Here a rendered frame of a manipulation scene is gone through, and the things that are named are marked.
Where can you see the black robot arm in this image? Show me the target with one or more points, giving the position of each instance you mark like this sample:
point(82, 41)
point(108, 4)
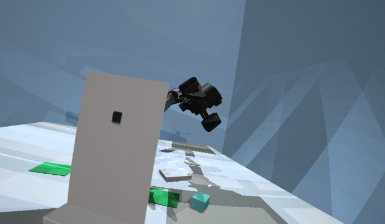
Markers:
point(213, 97)

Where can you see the light blue cube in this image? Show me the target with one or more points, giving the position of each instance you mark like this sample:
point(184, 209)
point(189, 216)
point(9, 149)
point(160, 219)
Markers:
point(200, 201)

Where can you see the green flat square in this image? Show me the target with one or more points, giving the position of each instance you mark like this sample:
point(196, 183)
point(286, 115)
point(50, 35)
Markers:
point(52, 168)

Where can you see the grey panel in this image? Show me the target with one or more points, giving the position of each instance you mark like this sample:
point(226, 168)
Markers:
point(115, 147)

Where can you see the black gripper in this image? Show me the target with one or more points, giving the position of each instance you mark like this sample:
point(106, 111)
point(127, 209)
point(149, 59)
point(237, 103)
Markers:
point(192, 90)

